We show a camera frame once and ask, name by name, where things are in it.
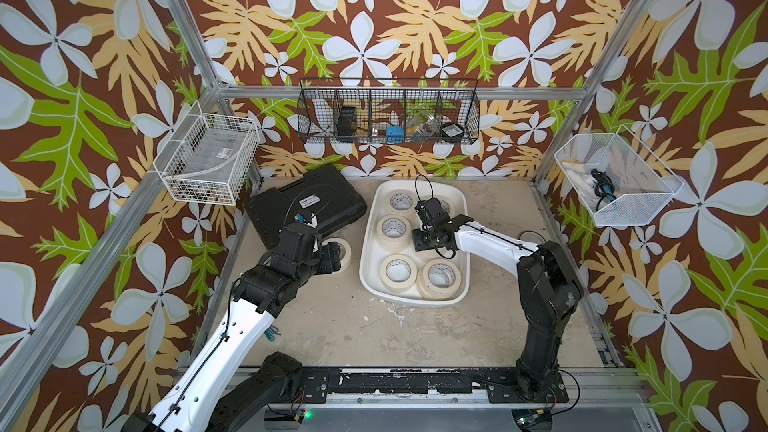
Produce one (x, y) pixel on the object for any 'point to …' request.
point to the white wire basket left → (206, 156)
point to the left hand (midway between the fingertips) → (329, 246)
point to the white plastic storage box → (371, 254)
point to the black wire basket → (389, 110)
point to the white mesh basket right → (620, 179)
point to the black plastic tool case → (326, 197)
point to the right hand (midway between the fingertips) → (416, 238)
